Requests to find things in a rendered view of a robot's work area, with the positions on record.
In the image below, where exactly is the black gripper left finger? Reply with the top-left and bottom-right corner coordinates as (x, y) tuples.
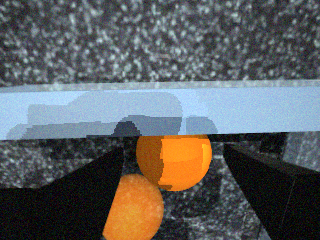
(0, 147), (124, 240)

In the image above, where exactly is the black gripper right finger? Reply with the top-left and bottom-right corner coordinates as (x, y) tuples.
(223, 144), (320, 240)

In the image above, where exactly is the orange ball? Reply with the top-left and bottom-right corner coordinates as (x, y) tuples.
(103, 173), (164, 240)
(136, 134), (212, 191)

